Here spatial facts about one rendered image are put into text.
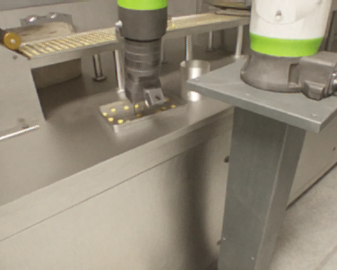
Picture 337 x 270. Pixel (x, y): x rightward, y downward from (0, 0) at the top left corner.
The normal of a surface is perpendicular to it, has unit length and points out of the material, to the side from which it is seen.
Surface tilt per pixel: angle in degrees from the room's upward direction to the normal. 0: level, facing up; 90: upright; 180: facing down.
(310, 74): 81
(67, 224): 90
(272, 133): 90
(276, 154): 90
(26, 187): 0
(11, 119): 90
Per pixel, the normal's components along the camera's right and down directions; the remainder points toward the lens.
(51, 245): 0.62, 0.39
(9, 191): -0.04, -0.86
